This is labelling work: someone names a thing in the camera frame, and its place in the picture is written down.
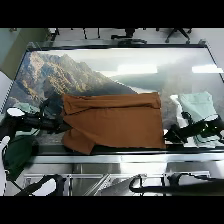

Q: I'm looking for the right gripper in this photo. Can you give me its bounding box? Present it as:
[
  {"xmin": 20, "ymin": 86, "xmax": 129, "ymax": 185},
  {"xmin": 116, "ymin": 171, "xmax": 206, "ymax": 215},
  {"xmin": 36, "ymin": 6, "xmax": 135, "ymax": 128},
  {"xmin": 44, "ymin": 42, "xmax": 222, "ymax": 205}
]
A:
[{"xmin": 162, "ymin": 123, "xmax": 186, "ymax": 145}]

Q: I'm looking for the black office chair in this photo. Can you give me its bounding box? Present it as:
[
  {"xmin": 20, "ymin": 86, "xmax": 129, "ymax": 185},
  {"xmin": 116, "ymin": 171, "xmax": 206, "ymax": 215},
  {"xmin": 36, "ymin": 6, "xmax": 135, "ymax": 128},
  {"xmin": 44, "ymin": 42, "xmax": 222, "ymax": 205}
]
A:
[
  {"xmin": 164, "ymin": 27, "xmax": 192, "ymax": 45},
  {"xmin": 110, "ymin": 27, "xmax": 148, "ymax": 45}
]

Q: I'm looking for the pale green garment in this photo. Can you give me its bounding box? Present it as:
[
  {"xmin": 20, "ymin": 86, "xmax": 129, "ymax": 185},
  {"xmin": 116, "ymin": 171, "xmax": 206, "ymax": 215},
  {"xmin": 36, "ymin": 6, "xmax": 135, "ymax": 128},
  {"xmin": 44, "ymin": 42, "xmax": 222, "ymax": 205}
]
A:
[{"xmin": 177, "ymin": 91, "xmax": 224, "ymax": 149}]

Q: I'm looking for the brown T-shirt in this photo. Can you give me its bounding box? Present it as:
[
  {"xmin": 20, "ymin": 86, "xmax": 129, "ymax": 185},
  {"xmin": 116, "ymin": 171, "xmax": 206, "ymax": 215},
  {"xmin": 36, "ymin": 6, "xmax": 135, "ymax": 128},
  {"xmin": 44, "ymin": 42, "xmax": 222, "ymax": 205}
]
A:
[{"xmin": 60, "ymin": 91, "xmax": 167, "ymax": 156}]

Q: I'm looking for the dark green garment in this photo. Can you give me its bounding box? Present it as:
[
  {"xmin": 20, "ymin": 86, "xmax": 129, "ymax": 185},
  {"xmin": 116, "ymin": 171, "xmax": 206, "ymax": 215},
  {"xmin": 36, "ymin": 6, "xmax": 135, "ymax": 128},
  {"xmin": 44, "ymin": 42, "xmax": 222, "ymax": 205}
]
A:
[{"xmin": 2, "ymin": 134, "xmax": 40, "ymax": 182}]

